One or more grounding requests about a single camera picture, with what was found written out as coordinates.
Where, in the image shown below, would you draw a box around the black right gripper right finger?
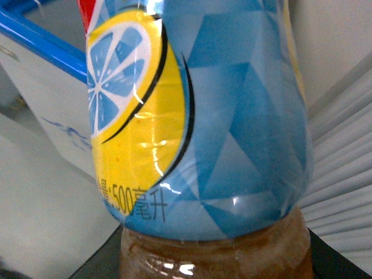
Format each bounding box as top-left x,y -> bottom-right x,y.
309,230 -> 371,279

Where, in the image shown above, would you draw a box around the white blue chest freezer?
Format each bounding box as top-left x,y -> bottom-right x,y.
1,1 -> 94,176

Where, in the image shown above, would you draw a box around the iced tea drink bottle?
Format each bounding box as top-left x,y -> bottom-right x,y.
78,1 -> 314,278

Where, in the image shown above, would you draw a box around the grey vertical blinds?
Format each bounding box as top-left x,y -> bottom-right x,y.
300,56 -> 371,276

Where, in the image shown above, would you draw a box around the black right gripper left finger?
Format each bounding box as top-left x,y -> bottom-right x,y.
69,226 -> 123,279

